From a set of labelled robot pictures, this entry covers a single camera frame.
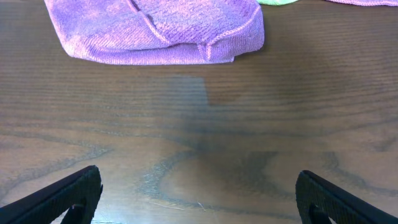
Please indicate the green cloth under pile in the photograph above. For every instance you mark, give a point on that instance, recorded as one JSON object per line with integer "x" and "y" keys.
{"x": 276, "y": 2}

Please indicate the purple microfiber cloth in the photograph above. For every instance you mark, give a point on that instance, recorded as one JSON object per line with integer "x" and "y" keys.
{"x": 168, "y": 32}

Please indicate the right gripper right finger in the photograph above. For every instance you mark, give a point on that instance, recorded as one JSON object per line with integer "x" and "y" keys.
{"x": 319, "y": 201}

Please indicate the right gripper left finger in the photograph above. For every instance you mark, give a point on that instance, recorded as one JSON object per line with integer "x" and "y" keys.
{"x": 76, "y": 196}

